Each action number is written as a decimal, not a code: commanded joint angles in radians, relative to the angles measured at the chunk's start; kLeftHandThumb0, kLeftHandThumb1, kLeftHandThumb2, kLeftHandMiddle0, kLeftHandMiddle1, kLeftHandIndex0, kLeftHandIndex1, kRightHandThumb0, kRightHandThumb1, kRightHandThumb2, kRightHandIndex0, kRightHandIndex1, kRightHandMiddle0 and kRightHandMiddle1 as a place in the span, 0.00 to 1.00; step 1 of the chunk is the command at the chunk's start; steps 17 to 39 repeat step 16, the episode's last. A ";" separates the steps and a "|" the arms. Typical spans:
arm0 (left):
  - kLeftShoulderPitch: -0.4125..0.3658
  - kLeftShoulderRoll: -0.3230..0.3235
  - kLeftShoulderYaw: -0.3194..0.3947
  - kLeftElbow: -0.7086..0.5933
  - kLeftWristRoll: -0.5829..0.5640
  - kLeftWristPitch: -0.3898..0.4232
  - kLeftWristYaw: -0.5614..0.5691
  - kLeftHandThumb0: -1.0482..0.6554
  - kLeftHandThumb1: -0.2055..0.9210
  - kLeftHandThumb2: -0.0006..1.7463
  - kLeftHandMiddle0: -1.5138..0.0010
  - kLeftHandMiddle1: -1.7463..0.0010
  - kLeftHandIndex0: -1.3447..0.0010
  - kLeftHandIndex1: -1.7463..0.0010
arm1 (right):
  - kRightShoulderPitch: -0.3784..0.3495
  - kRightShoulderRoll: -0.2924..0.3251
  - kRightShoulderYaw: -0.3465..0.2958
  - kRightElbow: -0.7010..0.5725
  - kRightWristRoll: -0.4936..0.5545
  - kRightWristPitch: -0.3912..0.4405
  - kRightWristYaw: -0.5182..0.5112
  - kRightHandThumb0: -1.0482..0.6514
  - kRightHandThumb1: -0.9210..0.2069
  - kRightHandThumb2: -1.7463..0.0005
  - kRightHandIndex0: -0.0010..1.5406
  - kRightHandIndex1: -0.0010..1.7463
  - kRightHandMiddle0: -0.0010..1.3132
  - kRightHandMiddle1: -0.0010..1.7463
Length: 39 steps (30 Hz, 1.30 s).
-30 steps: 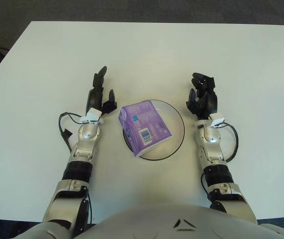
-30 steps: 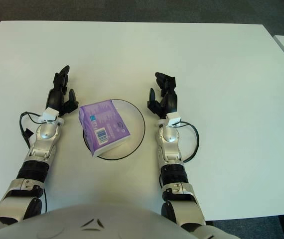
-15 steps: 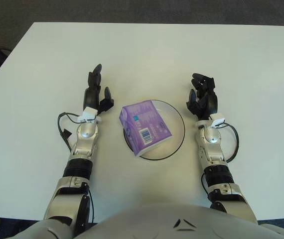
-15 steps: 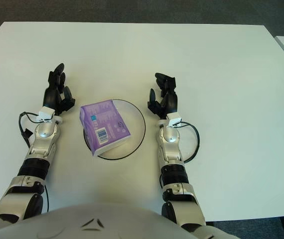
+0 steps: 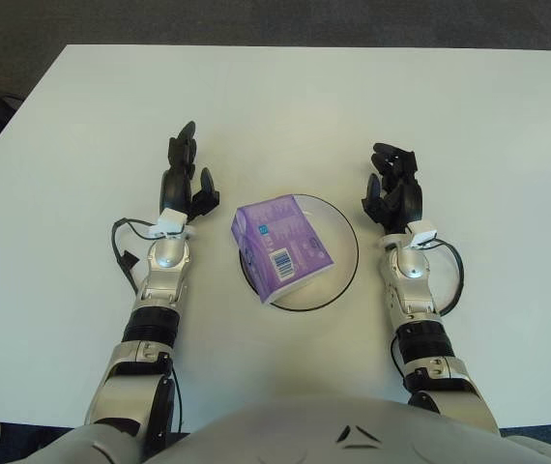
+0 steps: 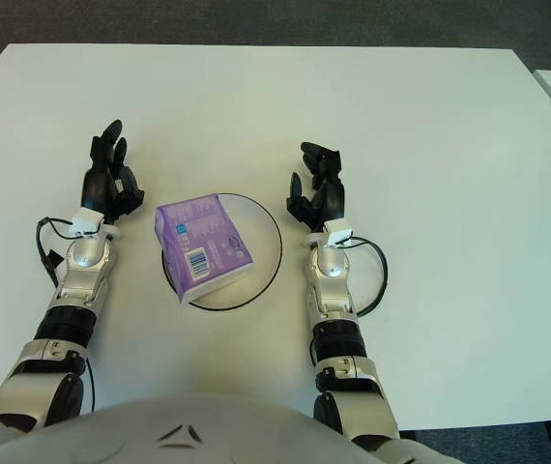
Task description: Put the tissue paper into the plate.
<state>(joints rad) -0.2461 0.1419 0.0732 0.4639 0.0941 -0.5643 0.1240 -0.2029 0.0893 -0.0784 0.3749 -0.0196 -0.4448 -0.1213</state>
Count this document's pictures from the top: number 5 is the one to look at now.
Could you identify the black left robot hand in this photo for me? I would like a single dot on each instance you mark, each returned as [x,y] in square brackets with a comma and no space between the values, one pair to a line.
[176,191]

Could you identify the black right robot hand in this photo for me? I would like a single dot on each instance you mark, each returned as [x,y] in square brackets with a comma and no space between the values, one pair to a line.
[403,200]

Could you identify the purple tissue paper pack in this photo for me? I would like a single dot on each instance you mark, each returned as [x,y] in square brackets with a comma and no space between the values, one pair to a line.
[280,241]

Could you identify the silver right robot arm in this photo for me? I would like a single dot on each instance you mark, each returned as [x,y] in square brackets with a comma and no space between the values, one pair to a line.
[411,270]

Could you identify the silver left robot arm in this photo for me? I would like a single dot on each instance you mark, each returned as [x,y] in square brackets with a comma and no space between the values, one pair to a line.
[166,256]

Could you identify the white plate with black rim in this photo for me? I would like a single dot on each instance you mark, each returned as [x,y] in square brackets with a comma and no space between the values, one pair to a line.
[339,251]

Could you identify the grey robot torso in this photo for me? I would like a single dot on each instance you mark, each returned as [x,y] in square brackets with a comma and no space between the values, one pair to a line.
[304,430]

